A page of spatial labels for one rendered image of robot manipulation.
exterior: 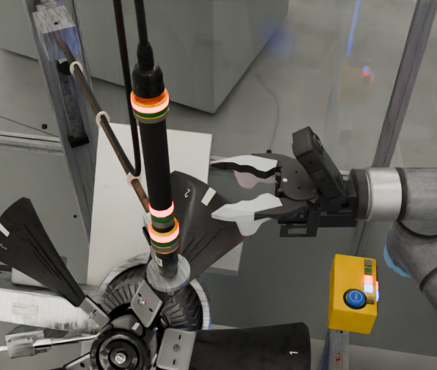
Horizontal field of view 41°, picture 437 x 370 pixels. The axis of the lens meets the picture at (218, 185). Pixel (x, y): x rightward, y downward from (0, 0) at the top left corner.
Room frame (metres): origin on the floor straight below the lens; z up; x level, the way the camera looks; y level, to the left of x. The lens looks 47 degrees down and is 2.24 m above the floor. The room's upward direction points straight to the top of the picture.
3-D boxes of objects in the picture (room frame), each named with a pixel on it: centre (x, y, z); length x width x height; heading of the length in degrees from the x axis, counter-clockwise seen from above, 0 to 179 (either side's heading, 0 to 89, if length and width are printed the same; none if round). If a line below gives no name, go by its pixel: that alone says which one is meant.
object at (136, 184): (0.82, 0.21, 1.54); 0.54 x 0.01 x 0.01; 26
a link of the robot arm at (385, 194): (0.55, -0.22, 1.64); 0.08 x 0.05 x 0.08; 1
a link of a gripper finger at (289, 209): (0.51, -0.08, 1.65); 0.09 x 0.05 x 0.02; 112
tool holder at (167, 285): (0.55, 0.08, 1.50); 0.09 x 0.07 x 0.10; 26
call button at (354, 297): (0.73, -0.32, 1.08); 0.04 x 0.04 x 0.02
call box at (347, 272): (0.77, -0.32, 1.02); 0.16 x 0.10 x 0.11; 171
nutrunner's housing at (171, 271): (0.54, 0.08, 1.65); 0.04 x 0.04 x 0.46
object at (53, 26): (1.11, 0.35, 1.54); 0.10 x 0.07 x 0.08; 26
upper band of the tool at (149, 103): (0.54, 0.08, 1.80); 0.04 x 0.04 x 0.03
